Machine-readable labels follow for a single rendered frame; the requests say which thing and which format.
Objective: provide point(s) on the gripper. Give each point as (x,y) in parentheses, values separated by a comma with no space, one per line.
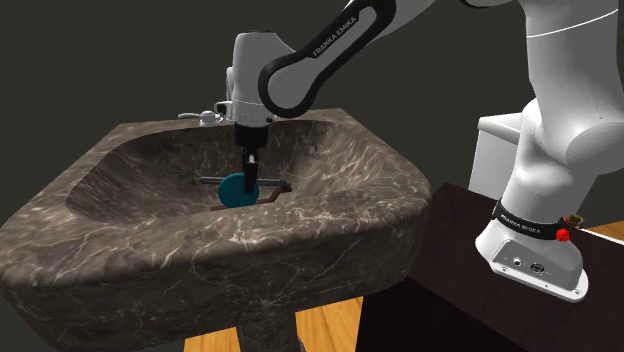
(251,135)

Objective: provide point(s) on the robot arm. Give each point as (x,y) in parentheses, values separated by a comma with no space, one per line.
(560,122)

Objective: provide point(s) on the teal round disc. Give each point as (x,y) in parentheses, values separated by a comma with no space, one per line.
(231,192)

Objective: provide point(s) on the grey thin rod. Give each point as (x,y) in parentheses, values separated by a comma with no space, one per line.
(210,180)

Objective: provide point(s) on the silver faucet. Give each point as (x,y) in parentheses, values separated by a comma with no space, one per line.
(207,118)

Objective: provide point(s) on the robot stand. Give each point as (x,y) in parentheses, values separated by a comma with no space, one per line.
(453,302)

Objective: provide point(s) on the white toilet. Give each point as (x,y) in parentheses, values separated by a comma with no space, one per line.
(492,156)

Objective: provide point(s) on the brown marble pedestal sink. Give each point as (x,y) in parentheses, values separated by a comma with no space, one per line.
(146,258)

